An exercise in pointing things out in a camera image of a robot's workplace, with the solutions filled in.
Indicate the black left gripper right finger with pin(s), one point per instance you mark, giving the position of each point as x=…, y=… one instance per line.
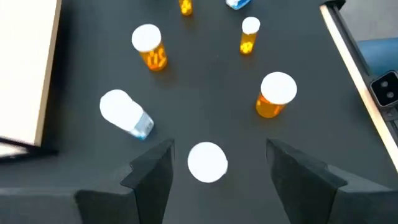
x=311, y=193

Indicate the small orange pill bottle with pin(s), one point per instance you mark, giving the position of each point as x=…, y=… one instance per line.
x=186, y=6
x=250, y=25

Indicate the black table-level camera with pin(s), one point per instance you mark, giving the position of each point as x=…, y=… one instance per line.
x=385, y=88

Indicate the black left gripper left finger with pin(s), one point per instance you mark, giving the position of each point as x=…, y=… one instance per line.
x=149, y=193

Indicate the black aluminium table frame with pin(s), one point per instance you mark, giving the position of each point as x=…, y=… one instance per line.
x=345, y=34

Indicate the large orange pill bottle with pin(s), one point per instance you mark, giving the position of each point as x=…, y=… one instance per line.
x=207, y=161
x=146, y=37
x=278, y=87

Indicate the white medicine bottle blue label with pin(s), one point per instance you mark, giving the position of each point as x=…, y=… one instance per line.
x=237, y=3
x=121, y=109

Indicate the blue plastic object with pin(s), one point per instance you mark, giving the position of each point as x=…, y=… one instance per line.
x=379, y=54

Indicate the black table mat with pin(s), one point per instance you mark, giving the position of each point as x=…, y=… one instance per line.
x=202, y=93

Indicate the light wooden board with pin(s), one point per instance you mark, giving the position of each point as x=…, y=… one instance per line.
x=21, y=62

